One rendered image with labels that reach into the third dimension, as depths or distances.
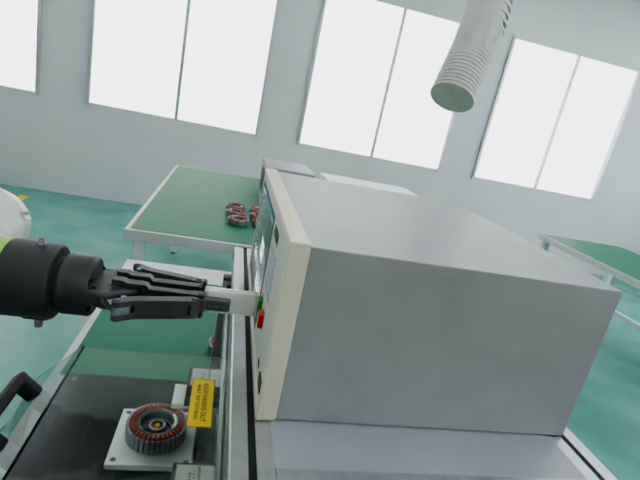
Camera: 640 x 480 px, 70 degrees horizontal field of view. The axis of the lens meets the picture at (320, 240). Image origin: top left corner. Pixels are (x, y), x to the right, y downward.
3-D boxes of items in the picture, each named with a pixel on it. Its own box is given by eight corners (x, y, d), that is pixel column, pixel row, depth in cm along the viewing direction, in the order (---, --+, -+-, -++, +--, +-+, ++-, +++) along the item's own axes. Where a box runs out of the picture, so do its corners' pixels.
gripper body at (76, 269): (72, 295, 61) (146, 303, 63) (48, 326, 53) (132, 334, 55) (75, 242, 59) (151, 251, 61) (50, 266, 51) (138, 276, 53)
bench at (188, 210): (111, 372, 227) (124, 228, 207) (167, 249, 401) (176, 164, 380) (326, 389, 251) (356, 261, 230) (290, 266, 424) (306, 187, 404)
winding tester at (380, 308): (255, 420, 49) (290, 241, 44) (248, 270, 90) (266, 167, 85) (564, 438, 58) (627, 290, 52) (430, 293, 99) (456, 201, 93)
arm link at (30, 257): (-10, 245, 49) (28, 222, 58) (-10, 342, 52) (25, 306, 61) (52, 253, 50) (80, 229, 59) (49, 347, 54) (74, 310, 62)
